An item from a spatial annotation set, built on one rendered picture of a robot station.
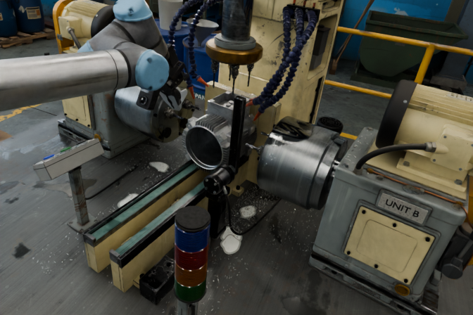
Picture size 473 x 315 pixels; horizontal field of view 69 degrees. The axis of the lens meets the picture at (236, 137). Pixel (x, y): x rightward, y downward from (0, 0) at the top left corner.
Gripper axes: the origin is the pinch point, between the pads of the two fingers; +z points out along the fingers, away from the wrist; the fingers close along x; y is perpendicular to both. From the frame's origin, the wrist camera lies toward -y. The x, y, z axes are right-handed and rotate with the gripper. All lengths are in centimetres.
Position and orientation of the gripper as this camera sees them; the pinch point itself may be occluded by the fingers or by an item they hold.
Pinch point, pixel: (175, 109)
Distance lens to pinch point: 105.0
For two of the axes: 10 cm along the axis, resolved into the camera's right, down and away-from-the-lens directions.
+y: 5.1, -7.6, 4.0
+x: -8.4, -3.4, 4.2
